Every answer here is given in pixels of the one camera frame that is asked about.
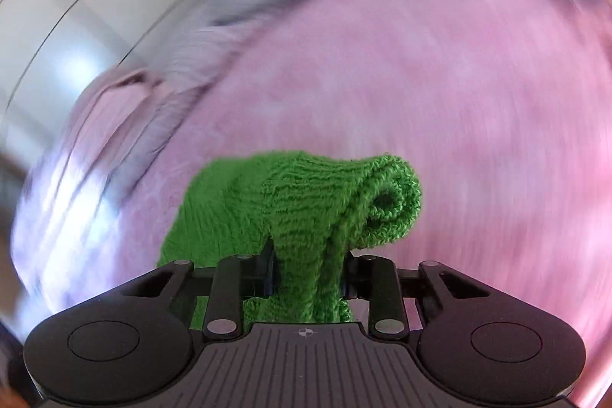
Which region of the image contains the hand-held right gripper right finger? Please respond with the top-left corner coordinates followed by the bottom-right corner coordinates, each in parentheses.
top-left (341, 252), bottom-right (494, 336)

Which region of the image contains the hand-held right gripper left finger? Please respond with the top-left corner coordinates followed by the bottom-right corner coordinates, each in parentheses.
top-left (119, 240), bottom-right (279, 340)

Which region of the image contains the green knitted sweater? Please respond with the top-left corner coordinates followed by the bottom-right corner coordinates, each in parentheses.
top-left (159, 152), bottom-right (424, 325)

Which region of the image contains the pink fluffy blanket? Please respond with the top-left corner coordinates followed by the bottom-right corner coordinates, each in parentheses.
top-left (29, 0), bottom-right (612, 404)

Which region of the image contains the lilac quilt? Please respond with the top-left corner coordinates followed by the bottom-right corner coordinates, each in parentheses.
top-left (10, 21), bottom-right (273, 313)

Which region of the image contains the white wardrobe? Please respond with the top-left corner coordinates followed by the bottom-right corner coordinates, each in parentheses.
top-left (0, 0), bottom-right (216, 179)

